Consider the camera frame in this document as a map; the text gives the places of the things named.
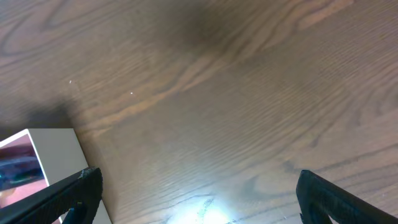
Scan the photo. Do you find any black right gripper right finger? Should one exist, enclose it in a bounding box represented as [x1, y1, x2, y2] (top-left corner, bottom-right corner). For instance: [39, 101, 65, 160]
[296, 170, 397, 224]

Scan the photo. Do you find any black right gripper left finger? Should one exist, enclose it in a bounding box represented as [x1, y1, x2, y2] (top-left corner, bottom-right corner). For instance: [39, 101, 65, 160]
[1, 167, 103, 224]

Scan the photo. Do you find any white box with pink interior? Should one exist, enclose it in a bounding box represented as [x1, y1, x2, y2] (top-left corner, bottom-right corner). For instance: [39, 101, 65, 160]
[1, 129, 111, 223]

